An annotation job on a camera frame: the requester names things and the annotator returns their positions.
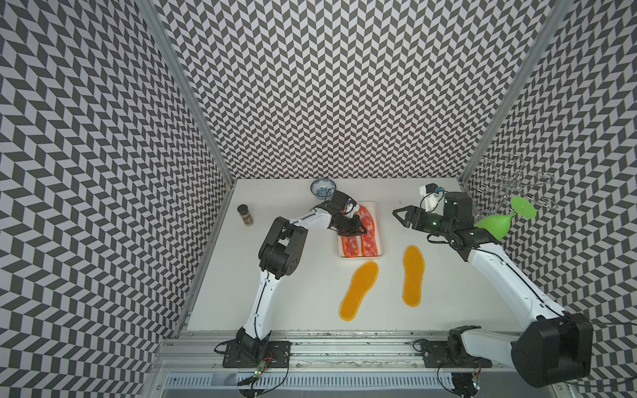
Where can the green plastic wine glass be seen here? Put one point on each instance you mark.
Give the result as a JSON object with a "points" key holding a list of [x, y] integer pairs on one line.
{"points": [[498, 225]]}

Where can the clear wire rack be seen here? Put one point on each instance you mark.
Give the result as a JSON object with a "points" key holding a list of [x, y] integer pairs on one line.
{"points": [[502, 187]]}

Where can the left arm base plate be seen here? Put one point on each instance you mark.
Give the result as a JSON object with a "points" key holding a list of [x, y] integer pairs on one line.
{"points": [[245, 352]]}

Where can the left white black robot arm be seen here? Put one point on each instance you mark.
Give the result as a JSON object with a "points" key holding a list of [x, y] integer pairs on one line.
{"points": [[280, 255]]}

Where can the aluminium front rail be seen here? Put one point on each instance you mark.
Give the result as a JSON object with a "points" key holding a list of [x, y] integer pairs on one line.
{"points": [[310, 350]]}

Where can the small spice jar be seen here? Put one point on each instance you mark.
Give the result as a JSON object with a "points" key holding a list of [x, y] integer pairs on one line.
{"points": [[245, 215]]}

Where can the red insole orange trim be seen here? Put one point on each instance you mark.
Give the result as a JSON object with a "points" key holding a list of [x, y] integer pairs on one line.
{"points": [[369, 245], [350, 246]]}

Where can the yellow insole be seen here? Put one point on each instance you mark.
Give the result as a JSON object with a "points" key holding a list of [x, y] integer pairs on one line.
{"points": [[414, 268], [363, 280]]}

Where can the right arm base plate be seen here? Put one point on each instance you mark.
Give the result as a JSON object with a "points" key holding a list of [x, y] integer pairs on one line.
{"points": [[450, 352]]}

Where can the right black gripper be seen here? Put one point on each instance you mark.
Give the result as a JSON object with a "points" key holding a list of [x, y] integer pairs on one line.
{"points": [[419, 219]]}

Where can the white storage tray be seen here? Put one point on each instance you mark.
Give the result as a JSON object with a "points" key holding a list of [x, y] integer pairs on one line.
{"points": [[373, 209]]}

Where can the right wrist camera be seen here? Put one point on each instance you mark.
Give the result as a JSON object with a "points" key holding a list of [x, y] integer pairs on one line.
{"points": [[431, 196]]}

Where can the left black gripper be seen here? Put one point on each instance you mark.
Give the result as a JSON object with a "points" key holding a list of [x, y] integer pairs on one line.
{"points": [[352, 226]]}

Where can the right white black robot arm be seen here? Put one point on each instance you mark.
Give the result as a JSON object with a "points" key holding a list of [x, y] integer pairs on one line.
{"points": [[554, 346]]}

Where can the blue white porcelain bowl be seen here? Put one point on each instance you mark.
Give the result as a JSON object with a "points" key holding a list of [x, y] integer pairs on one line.
{"points": [[323, 189]]}

